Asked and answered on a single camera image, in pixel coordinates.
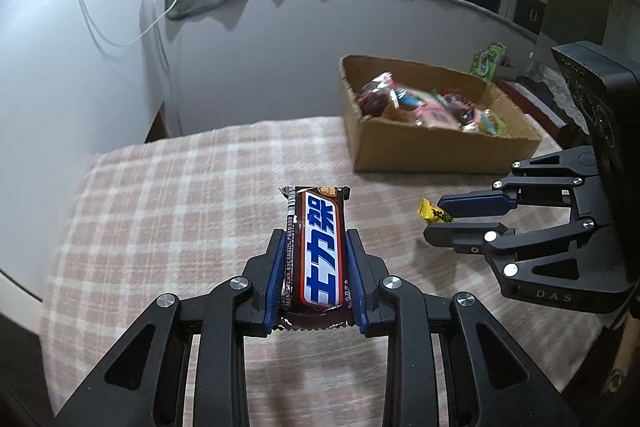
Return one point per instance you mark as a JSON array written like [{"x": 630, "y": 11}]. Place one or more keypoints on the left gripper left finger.
[{"x": 141, "y": 380}]

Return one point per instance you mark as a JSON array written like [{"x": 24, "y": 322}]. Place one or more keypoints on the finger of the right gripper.
[
  {"x": 509, "y": 193},
  {"x": 560, "y": 251}
]

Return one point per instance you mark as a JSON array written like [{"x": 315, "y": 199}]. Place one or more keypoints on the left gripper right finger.
[{"x": 447, "y": 357}]

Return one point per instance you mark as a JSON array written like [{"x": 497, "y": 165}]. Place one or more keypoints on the yellow candy wrapper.
[{"x": 431, "y": 213}]

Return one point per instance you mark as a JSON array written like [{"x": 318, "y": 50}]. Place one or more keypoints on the brown Snickers bar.
[{"x": 315, "y": 291}]

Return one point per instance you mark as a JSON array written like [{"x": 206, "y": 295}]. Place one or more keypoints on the colourful candy packet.
[{"x": 484, "y": 121}]

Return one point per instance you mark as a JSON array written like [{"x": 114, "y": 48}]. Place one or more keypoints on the red dates snack pack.
[{"x": 458, "y": 106}]

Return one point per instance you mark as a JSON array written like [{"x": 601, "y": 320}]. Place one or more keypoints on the pink bread package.
[{"x": 425, "y": 111}]

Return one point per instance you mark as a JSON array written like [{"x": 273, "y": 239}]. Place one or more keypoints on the cardboard box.
[{"x": 379, "y": 144}]

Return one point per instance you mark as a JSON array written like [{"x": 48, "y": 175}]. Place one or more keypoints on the red clear snack pack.
[{"x": 378, "y": 96}]

